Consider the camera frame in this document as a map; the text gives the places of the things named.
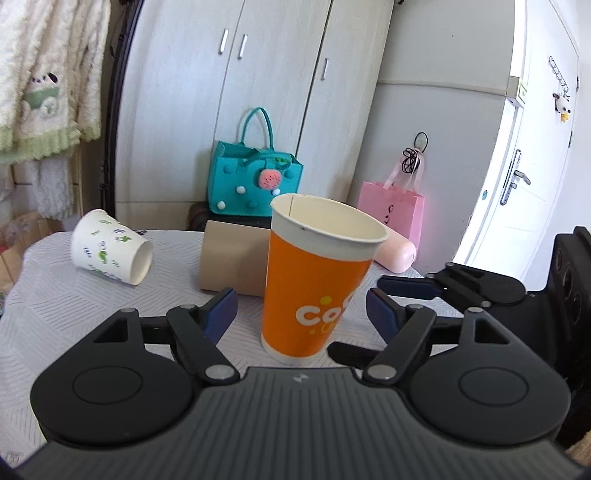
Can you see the white door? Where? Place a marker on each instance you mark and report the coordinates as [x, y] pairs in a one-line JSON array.
[[517, 129]]

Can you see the white green-patterned paper cup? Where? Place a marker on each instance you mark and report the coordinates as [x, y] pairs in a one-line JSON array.
[[108, 251]]

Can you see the door hook rack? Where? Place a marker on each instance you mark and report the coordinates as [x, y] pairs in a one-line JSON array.
[[559, 74]]

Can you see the white wall switch box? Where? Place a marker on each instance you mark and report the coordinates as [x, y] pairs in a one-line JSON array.
[[517, 90]]

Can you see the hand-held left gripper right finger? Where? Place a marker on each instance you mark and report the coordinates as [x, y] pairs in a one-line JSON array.
[[381, 315]]

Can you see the white wardrobe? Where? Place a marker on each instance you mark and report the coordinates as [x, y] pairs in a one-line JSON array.
[[194, 115]]

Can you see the orange paper cup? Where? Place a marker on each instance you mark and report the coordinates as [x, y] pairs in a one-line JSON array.
[[314, 286]]

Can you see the teal felt handbag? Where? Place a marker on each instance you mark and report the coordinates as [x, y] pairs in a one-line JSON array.
[[247, 184]]

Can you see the panda plush charm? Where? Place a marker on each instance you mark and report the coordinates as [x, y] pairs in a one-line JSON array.
[[563, 108]]

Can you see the black curved frame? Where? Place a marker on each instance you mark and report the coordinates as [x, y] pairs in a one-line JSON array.
[[114, 115]]

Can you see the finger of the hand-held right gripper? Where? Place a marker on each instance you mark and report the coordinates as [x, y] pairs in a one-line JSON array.
[[406, 286], [353, 356]]

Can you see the pink cup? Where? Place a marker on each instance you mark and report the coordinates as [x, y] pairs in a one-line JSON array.
[[397, 251]]

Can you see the white patterned tablecloth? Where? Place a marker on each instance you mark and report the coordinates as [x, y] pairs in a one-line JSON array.
[[51, 300]]

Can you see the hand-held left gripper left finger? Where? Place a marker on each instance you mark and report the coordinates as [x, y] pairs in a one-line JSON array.
[[220, 314]]

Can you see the pink paper gift bag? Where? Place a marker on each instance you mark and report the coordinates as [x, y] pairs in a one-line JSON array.
[[401, 210]]

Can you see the brown kraft paper cup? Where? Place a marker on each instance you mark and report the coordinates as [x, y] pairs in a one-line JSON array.
[[233, 261]]

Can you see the cream fleece garment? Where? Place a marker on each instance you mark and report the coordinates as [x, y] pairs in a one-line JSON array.
[[46, 69]]

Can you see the white fluffy cloth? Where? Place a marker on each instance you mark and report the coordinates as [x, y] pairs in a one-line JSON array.
[[53, 184]]

